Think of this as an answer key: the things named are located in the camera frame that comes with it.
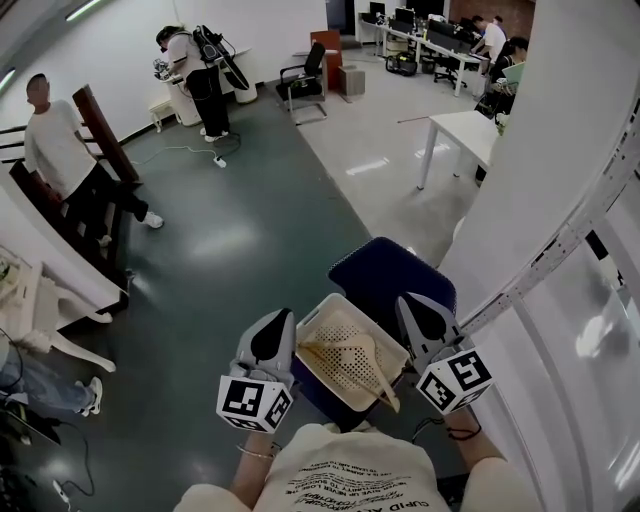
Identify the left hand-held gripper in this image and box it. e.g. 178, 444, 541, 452
215, 308, 297, 434

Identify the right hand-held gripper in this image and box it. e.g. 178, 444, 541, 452
394, 293, 497, 417

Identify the wooden clothes hanger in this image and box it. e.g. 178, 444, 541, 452
297, 331, 402, 414

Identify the cream plastic basket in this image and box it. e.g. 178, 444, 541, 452
294, 292, 412, 413

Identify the person's right forearm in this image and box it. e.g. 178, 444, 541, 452
443, 406, 507, 472

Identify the person's left forearm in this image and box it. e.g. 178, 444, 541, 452
228, 428, 285, 507

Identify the grey box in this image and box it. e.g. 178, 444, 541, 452
337, 64, 368, 97

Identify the dark blue chair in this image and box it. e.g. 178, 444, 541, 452
289, 235, 459, 434

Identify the white metal shelf rack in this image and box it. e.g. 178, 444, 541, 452
438, 74, 640, 512

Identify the person's cream printed t-shirt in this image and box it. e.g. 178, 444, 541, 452
171, 422, 547, 512

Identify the white desk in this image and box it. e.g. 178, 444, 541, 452
415, 110, 502, 192

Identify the white ornate dressing table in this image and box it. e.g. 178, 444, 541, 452
0, 243, 118, 374

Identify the white round cabinet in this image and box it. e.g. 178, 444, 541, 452
164, 74, 204, 128

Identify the white ornate stool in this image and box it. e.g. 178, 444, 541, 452
147, 96, 184, 134

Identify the black office chair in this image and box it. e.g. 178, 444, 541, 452
275, 41, 330, 127

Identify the yellow and black machine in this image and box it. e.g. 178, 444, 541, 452
384, 51, 419, 78

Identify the row of desks with monitors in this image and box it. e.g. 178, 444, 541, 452
356, 0, 490, 97

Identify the red-brown wooden board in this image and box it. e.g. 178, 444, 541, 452
309, 29, 345, 92

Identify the black backpack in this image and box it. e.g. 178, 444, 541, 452
191, 24, 252, 92

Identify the long ceiling light tube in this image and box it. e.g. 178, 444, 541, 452
64, 0, 102, 22

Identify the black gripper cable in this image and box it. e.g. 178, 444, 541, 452
411, 416, 447, 442

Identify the thin metal bracelet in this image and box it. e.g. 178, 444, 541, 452
235, 441, 282, 460

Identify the black hair tie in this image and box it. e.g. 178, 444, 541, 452
441, 422, 484, 442

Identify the white power cable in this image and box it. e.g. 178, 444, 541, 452
129, 143, 216, 167

